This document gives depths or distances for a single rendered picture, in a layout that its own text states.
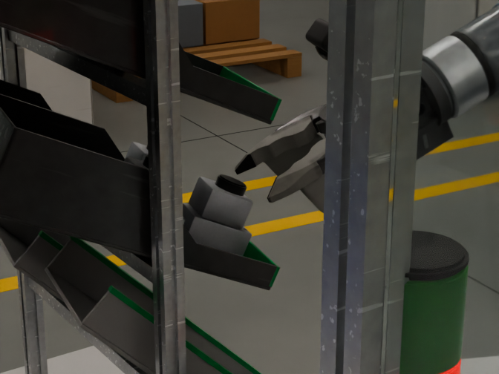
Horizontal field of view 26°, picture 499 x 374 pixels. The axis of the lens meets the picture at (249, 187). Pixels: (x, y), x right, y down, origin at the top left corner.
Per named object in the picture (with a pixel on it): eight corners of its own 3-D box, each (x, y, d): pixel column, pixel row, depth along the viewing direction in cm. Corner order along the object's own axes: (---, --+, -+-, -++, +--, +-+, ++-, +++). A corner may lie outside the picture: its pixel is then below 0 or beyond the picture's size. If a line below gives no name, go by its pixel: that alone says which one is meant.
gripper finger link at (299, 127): (255, 209, 111) (338, 175, 109) (230, 162, 108) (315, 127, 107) (254, 194, 114) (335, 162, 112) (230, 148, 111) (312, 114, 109)
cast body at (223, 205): (226, 246, 108) (253, 182, 107) (240, 262, 104) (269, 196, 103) (151, 223, 105) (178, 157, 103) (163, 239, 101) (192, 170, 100)
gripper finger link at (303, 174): (309, 243, 101) (370, 185, 105) (284, 192, 98) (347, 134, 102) (287, 239, 103) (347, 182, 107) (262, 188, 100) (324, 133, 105)
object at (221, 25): (237, 50, 714) (236, -12, 700) (301, 76, 649) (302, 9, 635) (64, 72, 658) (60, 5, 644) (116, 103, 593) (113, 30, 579)
